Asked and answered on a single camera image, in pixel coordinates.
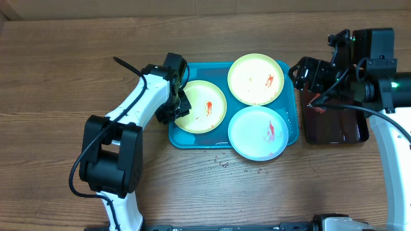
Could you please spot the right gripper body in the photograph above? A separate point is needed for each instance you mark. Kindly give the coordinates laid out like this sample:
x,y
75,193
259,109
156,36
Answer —
x,y
318,81

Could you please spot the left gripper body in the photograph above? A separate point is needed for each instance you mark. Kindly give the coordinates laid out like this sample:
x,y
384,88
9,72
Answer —
x,y
175,108

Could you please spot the yellow plate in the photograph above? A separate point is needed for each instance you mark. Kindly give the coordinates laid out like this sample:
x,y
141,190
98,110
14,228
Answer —
x,y
208,107
255,79

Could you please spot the yellow plate top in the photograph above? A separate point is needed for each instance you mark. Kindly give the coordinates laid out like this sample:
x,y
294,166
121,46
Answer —
x,y
255,79

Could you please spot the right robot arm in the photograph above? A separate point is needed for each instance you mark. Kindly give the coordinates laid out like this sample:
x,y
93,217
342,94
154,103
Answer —
x,y
362,76

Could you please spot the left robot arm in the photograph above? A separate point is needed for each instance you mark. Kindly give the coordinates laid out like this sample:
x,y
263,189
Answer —
x,y
111,162

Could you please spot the teal plastic tray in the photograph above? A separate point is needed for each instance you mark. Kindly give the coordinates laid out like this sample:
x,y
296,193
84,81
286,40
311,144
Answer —
x,y
216,73

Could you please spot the black rectangular tray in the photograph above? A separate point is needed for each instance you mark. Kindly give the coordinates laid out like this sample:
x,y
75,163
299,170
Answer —
x,y
333,126

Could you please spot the light blue plate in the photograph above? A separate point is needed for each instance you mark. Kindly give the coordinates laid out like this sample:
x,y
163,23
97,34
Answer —
x,y
258,133

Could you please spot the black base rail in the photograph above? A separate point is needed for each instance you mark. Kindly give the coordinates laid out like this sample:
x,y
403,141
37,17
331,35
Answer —
x,y
318,223

